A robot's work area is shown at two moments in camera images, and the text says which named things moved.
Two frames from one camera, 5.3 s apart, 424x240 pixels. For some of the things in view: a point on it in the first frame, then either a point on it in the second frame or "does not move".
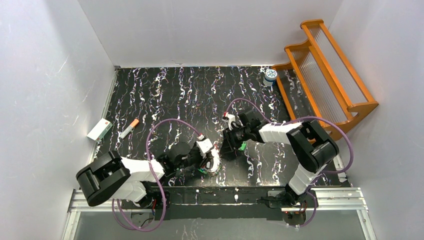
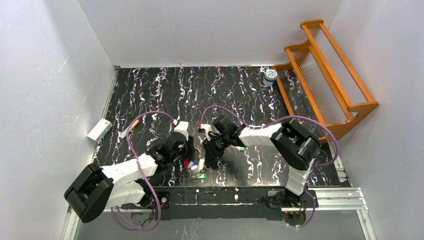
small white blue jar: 270,77 does not move
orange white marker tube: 135,122 does not move
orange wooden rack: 319,81 does not move
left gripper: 200,161 to 190,149
